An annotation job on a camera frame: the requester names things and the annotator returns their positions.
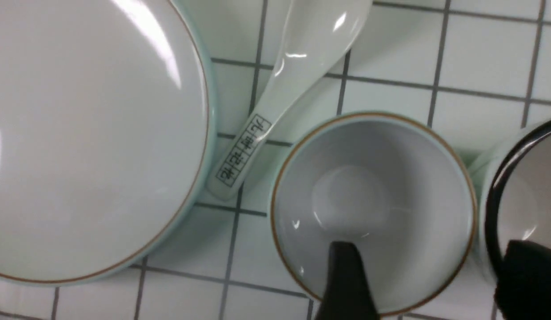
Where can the pale green plain plate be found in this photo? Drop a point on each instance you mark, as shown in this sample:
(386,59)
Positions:
(107,133)

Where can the black-rimmed bicycle cup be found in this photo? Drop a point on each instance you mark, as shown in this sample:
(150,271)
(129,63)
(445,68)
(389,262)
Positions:
(512,181)

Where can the white spoon with characters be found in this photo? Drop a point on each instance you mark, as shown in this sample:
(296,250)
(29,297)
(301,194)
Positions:
(316,35)

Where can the pale green plain cup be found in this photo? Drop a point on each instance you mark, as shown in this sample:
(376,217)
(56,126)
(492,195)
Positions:
(389,185)

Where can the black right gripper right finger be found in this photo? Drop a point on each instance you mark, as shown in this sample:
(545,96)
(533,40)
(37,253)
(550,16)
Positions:
(523,290)

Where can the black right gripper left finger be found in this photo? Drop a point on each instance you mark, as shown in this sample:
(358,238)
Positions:
(347,295)

